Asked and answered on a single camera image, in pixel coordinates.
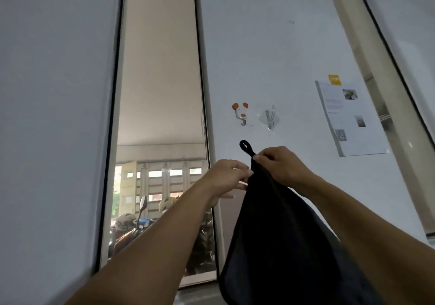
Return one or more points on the person's left hand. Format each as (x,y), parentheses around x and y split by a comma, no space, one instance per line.
(222,178)

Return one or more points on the person's right hand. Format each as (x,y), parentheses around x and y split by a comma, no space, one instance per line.
(283,167)

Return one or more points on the person's left fingers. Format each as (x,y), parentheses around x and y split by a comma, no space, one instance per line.
(239,175)

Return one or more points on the person's right fingers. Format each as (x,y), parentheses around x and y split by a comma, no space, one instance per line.
(266,158)

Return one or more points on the black hand towel with loop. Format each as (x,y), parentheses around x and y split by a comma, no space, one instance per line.
(282,247)

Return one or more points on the person's left forearm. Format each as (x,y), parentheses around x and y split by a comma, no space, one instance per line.
(146,247)

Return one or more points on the person's right forearm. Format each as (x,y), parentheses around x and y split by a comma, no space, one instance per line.
(370,243)

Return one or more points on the beige motorcycle helmet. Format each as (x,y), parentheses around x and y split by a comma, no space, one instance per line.
(167,203)

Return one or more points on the white folding gate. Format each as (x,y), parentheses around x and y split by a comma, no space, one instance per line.
(161,187)

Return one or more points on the white paper notice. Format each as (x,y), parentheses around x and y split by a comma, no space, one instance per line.
(351,119)

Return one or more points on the yellow sticky note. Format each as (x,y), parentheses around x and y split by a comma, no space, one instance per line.
(334,79)

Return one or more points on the motorcycle with mirror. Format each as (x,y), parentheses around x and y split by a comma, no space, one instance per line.
(136,228)

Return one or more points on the patterned motorcycle helmet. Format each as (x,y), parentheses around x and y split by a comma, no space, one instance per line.
(124,222)

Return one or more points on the clear adhesive metal wall hook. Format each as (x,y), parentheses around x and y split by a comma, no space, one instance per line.
(270,117)

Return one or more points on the white mouse-shaped wall hook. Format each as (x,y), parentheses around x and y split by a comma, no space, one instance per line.
(241,113)

